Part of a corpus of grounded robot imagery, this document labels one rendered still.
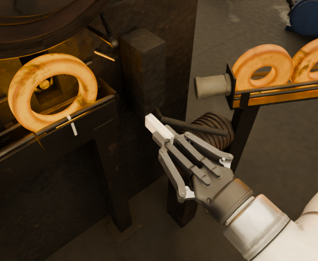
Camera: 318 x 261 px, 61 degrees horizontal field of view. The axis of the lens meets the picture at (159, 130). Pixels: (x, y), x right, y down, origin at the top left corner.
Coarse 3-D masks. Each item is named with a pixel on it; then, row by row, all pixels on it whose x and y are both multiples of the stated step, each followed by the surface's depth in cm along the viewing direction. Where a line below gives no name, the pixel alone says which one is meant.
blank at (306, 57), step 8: (304, 48) 67; (312, 48) 66; (296, 56) 69; (304, 56) 66; (312, 56) 66; (296, 64) 68; (304, 64) 68; (312, 64) 68; (296, 72) 70; (304, 72) 70; (312, 72) 74; (296, 80) 72; (304, 80) 72
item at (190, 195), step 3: (186, 186) 44; (186, 189) 44; (189, 189) 45; (177, 192) 45; (186, 192) 44; (189, 192) 44; (192, 192) 44; (186, 195) 44; (189, 195) 44; (192, 195) 44; (180, 198) 44; (186, 198) 44; (189, 198) 44; (192, 198) 44; (195, 198) 44
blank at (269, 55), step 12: (252, 48) 67; (264, 48) 65; (276, 48) 65; (240, 60) 68; (252, 60) 66; (264, 60) 66; (276, 60) 66; (288, 60) 67; (240, 72) 68; (252, 72) 69; (276, 72) 69; (288, 72) 70; (240, 84) 71; (252, 84) 72; (264, 84) 73; (276, 84) 72
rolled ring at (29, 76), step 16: (32, 64) 51; (48, 64) 51; (64, 64) 53; (80, 64) 56; (16, 80) 51; (32, 80) 51; (80, 80) 58; (16, 96) 51; (80, 96) 63; (96, 96) 64; (16, 112) 53; (32, 112) 55; (64, 112) 63; (32, 128) 57
